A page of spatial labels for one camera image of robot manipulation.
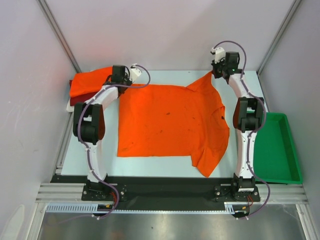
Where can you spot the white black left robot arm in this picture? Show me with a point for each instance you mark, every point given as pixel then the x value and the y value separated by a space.
pixel 89 125

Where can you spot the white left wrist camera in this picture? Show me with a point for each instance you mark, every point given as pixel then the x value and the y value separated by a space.
pixel 134 73

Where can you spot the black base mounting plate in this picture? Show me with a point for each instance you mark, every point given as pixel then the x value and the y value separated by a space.
pixel 172 194

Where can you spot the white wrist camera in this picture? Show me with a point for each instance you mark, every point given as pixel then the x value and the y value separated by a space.
pixel 134 73
pixel 219 54

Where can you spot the aluminium frame rail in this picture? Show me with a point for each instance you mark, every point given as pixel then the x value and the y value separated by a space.
pixel 72 192

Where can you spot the right corner aluminium post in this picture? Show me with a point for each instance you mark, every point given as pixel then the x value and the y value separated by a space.
pixel 294 7

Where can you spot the orange t-shirt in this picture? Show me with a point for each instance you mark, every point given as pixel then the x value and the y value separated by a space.
pixel 88 82
pixel 174 121

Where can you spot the left corner aluminium post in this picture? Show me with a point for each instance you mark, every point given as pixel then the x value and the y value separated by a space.
pixel 54 25

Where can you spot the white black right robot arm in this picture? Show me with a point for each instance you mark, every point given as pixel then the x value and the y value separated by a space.
pixel 249 114

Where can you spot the folded white t-shirt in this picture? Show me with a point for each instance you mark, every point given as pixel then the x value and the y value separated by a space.
pixel 69 108

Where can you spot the folded orange t-shirt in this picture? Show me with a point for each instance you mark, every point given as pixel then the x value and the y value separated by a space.
pixel 88 82

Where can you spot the folded dark red t-shirt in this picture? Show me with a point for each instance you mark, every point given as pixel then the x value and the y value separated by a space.
pixel 81 98

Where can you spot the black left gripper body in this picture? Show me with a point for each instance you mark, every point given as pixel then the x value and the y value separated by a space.
pixel 126 80

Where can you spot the corner aluminium post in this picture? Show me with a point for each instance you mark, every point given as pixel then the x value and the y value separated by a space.
pixel 54 25
pixel 294 7

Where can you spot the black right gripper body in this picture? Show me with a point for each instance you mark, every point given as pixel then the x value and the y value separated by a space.
pixel 216 70

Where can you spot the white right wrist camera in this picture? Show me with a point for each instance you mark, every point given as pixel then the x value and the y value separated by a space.
pixel 219 54

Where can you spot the green plastic tray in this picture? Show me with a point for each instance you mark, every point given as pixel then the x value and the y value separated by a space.
pixel 275 156

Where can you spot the white slotted cable duct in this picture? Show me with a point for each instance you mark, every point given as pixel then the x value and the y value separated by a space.
pixel 95 208

